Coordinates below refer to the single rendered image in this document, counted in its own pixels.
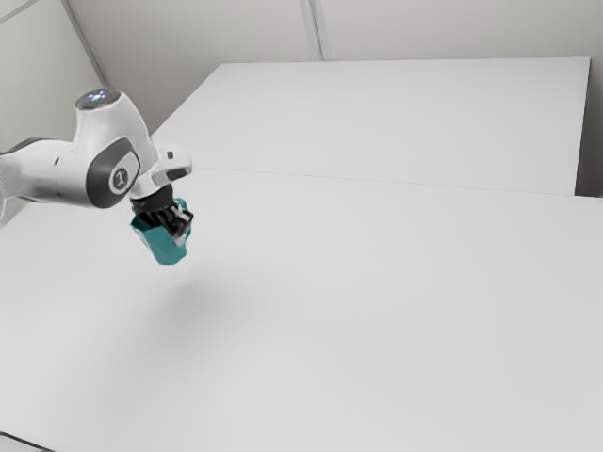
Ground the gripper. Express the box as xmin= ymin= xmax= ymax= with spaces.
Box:
xmin=130 ymin=184 xmax=195 ymax=247

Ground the teal faceted mug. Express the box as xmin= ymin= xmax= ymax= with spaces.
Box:
xmin=129 ymin=197 xmax=192 ymax=266

